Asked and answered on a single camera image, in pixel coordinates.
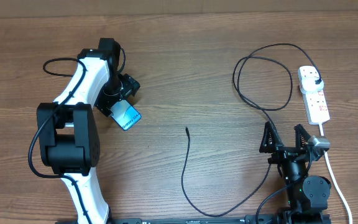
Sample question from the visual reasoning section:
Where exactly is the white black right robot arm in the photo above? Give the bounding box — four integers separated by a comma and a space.
255, 121, 331, 223

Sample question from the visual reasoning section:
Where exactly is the black charger cable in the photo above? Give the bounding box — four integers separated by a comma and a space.
180, 43, 323, 218

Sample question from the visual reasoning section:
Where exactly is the white power strip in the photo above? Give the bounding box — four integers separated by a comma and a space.
298, 66, 330, 125

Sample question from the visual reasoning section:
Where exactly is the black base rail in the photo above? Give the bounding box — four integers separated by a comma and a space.
54, 213, 332, 224

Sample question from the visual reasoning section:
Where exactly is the white power strip cord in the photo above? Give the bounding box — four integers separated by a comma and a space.
318, 123, 354, 224

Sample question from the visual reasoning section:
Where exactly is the white charger plug adapter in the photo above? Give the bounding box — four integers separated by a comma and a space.
300, 77, 324, 94

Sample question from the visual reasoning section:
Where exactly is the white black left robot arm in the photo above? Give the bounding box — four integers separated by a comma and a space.
28, 38, 142, 223

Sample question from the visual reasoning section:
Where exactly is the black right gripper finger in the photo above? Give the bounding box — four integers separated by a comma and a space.
294, 124, 311, 149
259, 121, 283, 153

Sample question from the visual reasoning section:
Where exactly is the blue Galaxy smartphone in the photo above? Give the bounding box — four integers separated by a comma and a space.
111, 100, 142, 131

